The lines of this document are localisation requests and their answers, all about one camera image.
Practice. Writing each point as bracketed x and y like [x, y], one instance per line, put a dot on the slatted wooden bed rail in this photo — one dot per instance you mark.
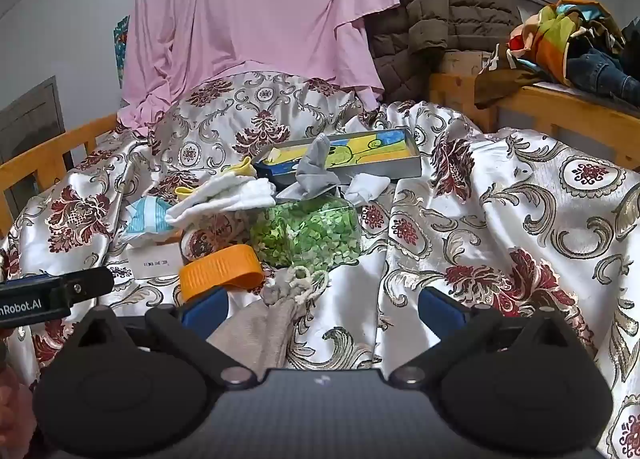
[45, 154]

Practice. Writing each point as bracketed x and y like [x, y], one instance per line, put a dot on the metal tray with painted bottom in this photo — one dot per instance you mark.
[370, 144]

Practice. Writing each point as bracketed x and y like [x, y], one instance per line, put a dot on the colourful printed cloth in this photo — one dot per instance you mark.
[550, 34]

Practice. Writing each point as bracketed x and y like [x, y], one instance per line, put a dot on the wooden bed frame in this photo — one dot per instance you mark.
[540, 104]

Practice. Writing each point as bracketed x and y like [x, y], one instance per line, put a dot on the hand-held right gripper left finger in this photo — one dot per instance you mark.
[205, 313]

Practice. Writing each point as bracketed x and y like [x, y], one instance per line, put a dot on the white and orange medicine box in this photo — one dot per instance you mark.
[150, 261]

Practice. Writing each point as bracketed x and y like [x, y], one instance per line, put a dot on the person's left forearm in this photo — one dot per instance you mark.
[12, 419]

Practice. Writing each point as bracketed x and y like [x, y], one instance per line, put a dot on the small white cloth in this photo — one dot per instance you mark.
[367, 186]

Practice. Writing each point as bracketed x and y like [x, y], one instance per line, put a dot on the pink shirt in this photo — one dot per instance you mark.
[250, 4]

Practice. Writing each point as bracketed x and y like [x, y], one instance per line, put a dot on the grey perforated sock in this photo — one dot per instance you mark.
[315, 174]

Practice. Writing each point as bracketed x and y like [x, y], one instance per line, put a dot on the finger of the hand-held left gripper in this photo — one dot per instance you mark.
[85, 283]

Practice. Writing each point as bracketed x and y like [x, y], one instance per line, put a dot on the pale wooden board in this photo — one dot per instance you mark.
[465, 61]

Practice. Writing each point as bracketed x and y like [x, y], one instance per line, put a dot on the floral satin blanket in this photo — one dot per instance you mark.
[500, 219]

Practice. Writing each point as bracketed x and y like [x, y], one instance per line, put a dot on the grey door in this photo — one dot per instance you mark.
[30, 134]

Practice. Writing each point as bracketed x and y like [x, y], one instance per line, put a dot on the yellow sock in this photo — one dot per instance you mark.
[242, 168]

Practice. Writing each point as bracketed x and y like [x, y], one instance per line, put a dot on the teal wall poster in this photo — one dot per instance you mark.
[121, 44]

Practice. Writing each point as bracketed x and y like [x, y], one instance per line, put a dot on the blue jeans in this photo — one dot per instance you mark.
[600, 71]

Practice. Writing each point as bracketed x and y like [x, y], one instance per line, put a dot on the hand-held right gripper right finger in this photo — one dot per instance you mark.
[442, 311]

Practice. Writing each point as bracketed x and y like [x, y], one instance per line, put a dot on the clear jar of green stars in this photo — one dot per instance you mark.
[310, 234]

